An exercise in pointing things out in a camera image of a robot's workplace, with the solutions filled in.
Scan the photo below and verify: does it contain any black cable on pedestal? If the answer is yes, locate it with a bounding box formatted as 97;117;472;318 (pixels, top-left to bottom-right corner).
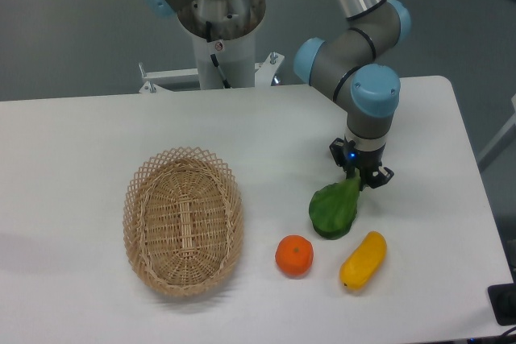
205;20;232;89

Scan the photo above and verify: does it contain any woven wicker basket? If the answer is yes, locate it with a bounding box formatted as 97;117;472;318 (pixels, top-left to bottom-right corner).
123;147;244;297

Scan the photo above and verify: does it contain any white frame at right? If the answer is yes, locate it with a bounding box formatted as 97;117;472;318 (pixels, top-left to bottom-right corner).
476;96;515;172

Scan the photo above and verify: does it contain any orange tangerine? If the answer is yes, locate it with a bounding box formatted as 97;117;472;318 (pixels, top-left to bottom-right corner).
275;234;314;278

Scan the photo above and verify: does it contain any white metal base frame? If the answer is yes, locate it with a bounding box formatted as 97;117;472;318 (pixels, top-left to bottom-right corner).
139;52;285;94

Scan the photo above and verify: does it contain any black device at edge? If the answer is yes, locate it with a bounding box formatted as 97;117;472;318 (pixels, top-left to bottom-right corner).
487;283;515;326

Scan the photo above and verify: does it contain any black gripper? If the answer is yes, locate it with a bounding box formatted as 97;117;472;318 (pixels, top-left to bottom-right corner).
329;138;394;191

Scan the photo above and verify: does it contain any green leafy vegetable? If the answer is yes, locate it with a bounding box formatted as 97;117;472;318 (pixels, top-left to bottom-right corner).
308;172;361;240

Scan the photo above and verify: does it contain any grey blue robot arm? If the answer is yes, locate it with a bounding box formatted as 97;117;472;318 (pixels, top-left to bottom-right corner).
145;0;411;189

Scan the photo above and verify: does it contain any yellow mango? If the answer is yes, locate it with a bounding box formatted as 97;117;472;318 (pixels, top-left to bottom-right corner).
339;231;387;291

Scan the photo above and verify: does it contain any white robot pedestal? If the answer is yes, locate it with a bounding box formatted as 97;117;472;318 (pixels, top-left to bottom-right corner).
177;0;266;68

